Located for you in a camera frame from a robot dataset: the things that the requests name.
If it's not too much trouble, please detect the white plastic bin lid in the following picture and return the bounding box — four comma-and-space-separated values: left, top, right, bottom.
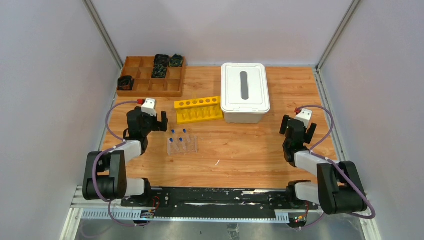
220, 62, 271, 114

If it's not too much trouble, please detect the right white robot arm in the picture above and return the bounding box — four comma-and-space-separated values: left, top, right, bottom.
279, 115, 369, 215

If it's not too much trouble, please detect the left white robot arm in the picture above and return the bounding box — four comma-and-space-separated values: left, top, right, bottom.
82, 107, 169, 207

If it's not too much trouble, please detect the clear plastic tube rack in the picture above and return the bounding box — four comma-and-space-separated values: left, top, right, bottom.
167, 136, 199, 156

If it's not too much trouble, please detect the yellow test tube rack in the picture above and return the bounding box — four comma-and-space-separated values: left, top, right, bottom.
174, 96, 224, 125

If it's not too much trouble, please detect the grey plastic bin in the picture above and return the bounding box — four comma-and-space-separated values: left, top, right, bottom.
222, 111, 269, 124

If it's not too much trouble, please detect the wooden compartment tray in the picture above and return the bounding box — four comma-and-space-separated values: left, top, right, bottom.
116, 54, 187, 98

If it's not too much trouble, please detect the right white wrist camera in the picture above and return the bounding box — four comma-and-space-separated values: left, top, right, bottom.
294, 108, 313, 129

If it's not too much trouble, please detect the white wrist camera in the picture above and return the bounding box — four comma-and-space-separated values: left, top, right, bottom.
141, 98, 158, 117
294, 108, 313, 129

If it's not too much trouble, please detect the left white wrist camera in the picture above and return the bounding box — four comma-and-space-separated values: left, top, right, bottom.
141, 98, 158, 117

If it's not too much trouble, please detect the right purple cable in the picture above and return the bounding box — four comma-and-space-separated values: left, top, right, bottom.
294, 104, 377, 231

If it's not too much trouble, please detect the black cable bundle outside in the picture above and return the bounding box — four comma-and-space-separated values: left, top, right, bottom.
117, 75, 135, 91

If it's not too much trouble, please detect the black cable bundle lower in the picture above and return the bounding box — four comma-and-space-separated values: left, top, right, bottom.
151, 64, 168, 79

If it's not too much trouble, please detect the black cable bundle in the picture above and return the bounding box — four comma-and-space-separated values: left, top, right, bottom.
151, 64, 168, 79
153, 53, 171, 66
169, 53, 185, 68

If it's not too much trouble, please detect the black cable bundle left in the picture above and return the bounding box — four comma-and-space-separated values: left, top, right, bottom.
153, 53, 171, 66

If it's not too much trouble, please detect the black cable bundle right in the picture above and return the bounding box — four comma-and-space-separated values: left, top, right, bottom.
169, 53, 185, 68

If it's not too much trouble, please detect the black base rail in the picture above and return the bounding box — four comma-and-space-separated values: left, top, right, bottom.
117, 187, 321, 227

